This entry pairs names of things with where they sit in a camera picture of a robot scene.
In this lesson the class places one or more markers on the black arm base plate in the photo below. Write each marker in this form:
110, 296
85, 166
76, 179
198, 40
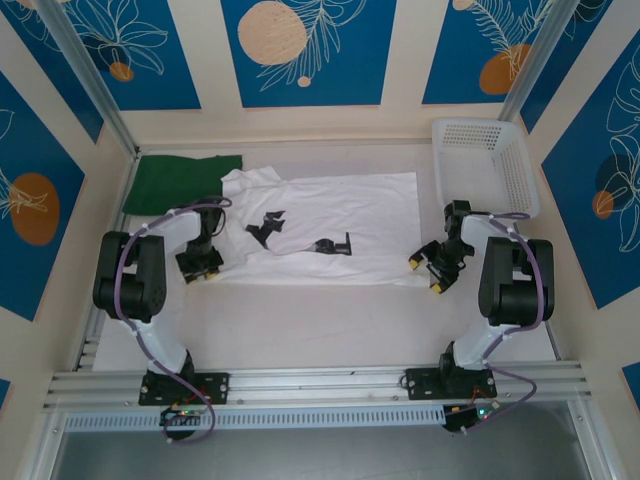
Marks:
420, 382
215, 387

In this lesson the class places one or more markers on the aluminium profile mounting rail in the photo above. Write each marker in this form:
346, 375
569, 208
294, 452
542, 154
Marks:
310, 382

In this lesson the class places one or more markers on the white perforated plastic basket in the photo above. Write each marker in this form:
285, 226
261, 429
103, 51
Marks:
470, 170

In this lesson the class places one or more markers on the white t-shirt with black print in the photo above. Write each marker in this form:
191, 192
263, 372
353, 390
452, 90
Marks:
350, 210

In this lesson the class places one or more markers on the aluminium corner post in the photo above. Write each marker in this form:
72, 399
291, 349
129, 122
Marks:
535, 60
90, 75

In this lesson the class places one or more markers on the grey metal plate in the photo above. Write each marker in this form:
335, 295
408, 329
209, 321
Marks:
320, 457

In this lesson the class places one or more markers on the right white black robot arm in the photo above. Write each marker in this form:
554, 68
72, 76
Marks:
515, 285

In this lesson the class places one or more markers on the small controller circuit board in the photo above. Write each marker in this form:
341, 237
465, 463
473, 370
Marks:
470, 417
180, 414

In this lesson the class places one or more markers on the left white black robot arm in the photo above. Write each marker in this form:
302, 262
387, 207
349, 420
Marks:
130, 280

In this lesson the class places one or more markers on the folded green t-shirt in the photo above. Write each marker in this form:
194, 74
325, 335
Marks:
175, 182

